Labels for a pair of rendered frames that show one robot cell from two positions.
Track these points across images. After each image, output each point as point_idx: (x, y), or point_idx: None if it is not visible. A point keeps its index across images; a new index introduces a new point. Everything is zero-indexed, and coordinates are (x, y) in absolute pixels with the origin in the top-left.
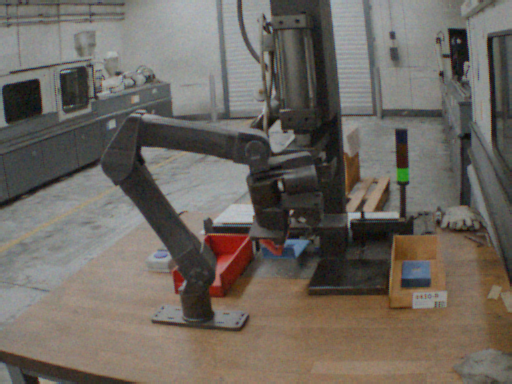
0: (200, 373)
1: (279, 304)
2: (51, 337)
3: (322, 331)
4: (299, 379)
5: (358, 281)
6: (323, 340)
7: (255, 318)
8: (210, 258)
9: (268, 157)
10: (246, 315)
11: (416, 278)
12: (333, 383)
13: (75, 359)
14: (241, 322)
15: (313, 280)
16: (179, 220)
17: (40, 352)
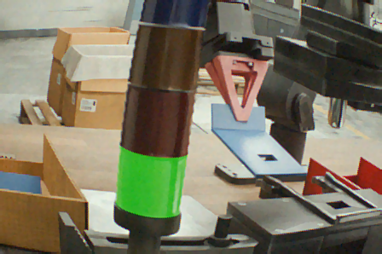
0: None
1: (214, 198)
2: (355, 148)
3: (108, 168)
4: (89, 136)
5: (112, 199)
6: (97, 160)
7: (218, 182)
8: (271, 80)
9: None
10: (228, 174)
11: (18, 175)
12: (58, 133)
13: (309, 141)
14: (221, 167)
15: (197, 204)
16: (296, 33)
17: (338, 141)
